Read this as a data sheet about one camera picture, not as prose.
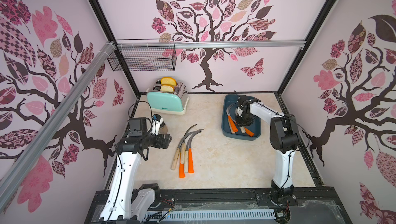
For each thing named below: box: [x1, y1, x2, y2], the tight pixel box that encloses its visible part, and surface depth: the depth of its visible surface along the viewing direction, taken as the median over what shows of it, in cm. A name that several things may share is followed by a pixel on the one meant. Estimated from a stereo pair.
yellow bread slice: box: [160, 76, 177, 86], surface depth 102 cm
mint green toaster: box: [146, 79, 190, 115], surface depth 102 cm
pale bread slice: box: [160, 84, 175, 93], surface depth 100 cm
